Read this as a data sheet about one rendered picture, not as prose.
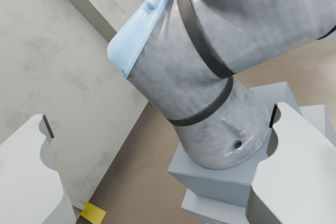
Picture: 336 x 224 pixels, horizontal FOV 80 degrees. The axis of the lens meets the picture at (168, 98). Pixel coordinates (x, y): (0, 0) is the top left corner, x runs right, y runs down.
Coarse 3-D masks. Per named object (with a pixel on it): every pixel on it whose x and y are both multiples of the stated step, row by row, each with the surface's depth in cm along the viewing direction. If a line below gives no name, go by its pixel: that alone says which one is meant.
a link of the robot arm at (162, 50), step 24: (168, 0) 20; (144, 24) 19; (168, 24) 20; (192, 24) 18; (120, 48) 21; (144, 48) 20; (168, 48) 20; (192, 48) 19; (144, 72) 22; (168, 72) 21; (192, 72) 21; (216, 72) 21; (144, 96) 27; (168, 96) 24; (192, 96) 24; (216, 96) 25
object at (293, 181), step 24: (288, 120) 9; (288, 144) 8; (312, 144) 8; (264, 168) 7; (288, 168) 7; (312, 168) 7; (264, 192) 6; (288, 192) 6; (312, 192) 6; (264, 216) 6; (288, 216) 6; (312, 216) 6
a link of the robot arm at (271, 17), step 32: (192, 0) 18; (224, 0) 15; (256, 0) 14; (288, 0) 14; (320, 0) 14; (224, 32) 18; (256, 32) 17; (288, 32) 17; (320, 32) 17; (224, 64) 20; (256, 64) 21
